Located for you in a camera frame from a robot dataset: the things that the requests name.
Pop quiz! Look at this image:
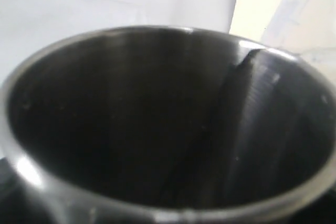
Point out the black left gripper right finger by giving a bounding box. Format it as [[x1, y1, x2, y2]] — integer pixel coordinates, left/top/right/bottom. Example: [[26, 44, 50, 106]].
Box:
[[286, 179, 335, 223]]

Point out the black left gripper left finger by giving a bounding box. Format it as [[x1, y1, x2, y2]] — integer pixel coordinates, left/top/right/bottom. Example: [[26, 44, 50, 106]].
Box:
[[1, 158, 55, 224]]

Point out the stainless steel tumbler cup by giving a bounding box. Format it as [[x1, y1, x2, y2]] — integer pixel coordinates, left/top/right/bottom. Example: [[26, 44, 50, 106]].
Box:
[[1, 26, 335, 223]]

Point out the clear tall plastic container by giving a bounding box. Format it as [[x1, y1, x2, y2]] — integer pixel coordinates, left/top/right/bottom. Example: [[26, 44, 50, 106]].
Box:
[[260, 0, 335, 66]]

